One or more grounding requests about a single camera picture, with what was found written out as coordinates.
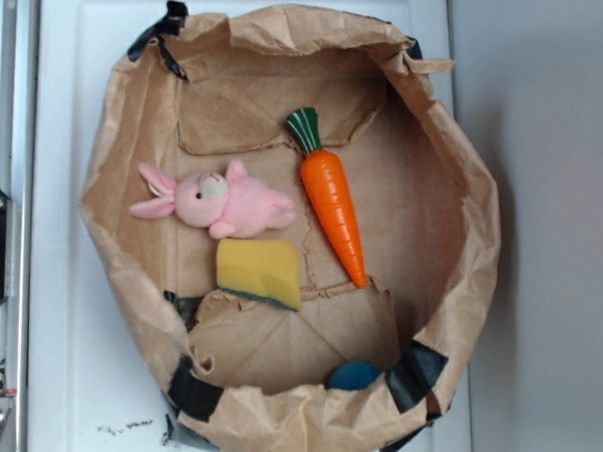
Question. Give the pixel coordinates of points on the pink plush bunny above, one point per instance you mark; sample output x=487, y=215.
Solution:
x=229, y=205

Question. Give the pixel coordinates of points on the blue round object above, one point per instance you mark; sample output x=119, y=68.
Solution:
x=353, y=375

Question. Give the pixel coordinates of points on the metal frame rail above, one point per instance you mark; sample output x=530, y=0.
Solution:
x=19, y=49

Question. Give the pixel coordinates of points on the yellow green sponge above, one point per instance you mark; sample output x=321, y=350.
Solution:
x=260, y=269

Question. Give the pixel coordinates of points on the orange toy carrot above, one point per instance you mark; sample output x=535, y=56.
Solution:
x=325, y=182

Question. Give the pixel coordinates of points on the brown paper bag bin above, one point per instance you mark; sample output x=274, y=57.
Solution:
x=243, y=375

